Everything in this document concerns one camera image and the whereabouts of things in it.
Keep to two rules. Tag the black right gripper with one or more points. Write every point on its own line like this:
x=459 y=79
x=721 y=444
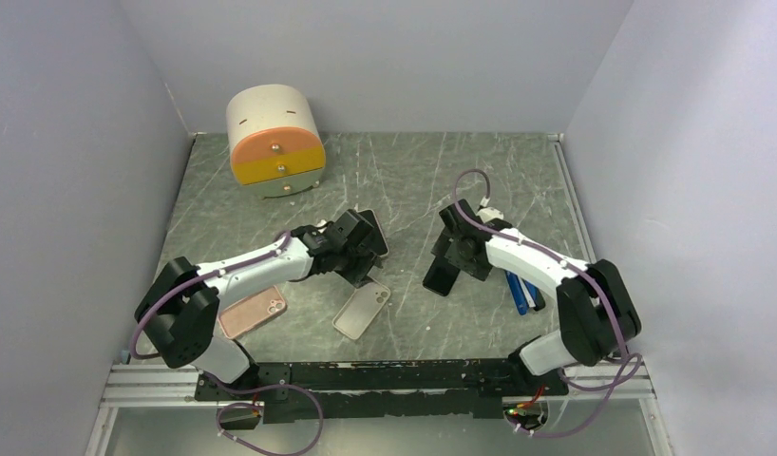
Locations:
x=475 y=268

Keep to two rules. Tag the beige phone case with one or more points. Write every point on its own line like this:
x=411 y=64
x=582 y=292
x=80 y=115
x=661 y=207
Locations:
x=361 y=309

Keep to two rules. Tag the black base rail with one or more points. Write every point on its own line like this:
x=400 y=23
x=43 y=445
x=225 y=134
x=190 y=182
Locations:
x=478 y=387

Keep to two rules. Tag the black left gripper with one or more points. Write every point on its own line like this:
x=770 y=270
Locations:
x=358 y=275

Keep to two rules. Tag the black phone front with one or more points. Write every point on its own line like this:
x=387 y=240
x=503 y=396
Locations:
x=377 y=240

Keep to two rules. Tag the pink phone case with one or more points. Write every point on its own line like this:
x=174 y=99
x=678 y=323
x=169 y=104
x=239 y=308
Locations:
x=252 y=312

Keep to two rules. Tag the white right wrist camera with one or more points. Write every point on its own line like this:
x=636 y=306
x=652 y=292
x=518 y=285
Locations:
x=486 y=214

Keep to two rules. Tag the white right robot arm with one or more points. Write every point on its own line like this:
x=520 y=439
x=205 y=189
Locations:
x=596 y=313

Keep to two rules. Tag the cream round drawer box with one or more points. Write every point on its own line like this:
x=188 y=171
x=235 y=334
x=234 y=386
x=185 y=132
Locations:
x=275 y=147

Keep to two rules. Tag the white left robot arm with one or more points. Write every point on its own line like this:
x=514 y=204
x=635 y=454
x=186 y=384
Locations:
x=177 y=318

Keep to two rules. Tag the aluminium frame rail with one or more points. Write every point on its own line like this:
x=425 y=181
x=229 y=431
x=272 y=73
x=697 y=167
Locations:
x=149 y=386

